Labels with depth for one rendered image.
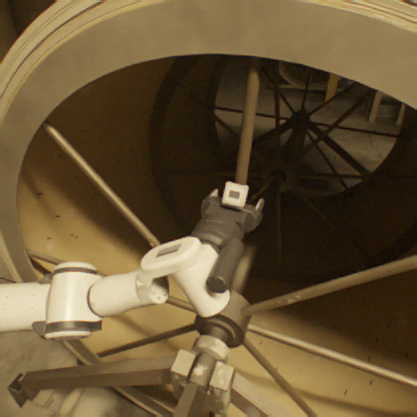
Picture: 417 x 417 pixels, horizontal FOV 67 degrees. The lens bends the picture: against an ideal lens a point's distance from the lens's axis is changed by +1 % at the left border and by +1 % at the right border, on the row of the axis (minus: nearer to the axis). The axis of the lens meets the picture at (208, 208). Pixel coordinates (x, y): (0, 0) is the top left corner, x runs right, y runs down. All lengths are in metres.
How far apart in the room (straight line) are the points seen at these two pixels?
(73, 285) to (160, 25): 0.48
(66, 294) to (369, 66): 0.61
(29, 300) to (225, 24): 0.58
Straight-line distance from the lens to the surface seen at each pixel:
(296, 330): 1.92
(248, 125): 0.60
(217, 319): 0.91
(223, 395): 0.87
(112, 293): 0.59
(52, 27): 0.76
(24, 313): 0.68
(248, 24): 0.56
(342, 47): 0.55
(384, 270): 0.75
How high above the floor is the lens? 1.69
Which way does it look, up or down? 33 degrees down
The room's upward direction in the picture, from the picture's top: straight up
